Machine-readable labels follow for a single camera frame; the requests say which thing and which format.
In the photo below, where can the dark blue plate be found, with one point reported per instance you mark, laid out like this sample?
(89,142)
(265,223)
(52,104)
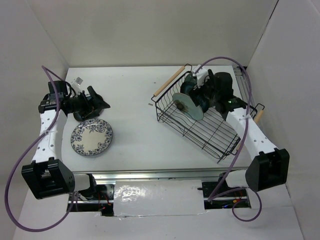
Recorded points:
(186,87)

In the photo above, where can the wooden rack handle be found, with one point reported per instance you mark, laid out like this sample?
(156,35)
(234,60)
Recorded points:
(256,120)
(173,77)

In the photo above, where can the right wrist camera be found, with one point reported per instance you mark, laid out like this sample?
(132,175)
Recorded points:
(200,73)

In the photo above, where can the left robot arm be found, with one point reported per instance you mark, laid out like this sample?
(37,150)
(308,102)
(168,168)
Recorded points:
(47,175)

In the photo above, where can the wooden rack handle near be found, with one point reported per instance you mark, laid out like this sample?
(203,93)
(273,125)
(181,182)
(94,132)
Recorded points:
(256,120)

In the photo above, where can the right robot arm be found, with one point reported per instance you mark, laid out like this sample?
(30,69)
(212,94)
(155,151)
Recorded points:
(269,165)

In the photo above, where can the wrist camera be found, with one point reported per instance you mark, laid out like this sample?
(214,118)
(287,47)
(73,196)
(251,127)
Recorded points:
(76,84)
(200,73)

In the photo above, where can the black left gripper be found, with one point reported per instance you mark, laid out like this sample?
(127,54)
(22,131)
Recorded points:
(96,102)

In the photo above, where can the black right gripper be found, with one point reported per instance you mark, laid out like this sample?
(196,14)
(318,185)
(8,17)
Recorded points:
(198,91)

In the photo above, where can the large grey-blue plate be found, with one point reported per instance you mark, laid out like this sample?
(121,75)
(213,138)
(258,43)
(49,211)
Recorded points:
(191,77)

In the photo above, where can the aluminium table rail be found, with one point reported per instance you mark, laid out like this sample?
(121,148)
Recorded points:
(158,174)

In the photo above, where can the white foil cover panel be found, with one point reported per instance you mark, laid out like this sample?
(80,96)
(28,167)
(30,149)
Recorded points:
(158,198)

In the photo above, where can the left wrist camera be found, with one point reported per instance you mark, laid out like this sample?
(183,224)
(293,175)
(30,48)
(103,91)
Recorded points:
(76,84)

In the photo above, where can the blue floral white plate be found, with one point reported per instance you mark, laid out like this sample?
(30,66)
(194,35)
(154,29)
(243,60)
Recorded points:
(91,137)

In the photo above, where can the black wire dish rack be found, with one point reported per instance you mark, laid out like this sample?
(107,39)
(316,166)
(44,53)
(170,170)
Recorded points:
(212,134)

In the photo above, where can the aluminium frame right side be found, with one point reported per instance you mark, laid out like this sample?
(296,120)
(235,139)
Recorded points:
(242,83)

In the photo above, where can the wooden rack handle far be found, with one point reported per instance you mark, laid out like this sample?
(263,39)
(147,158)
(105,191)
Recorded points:
(173,77)

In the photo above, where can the light teal flower plate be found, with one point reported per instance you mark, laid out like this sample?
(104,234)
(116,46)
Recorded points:
(185,104)

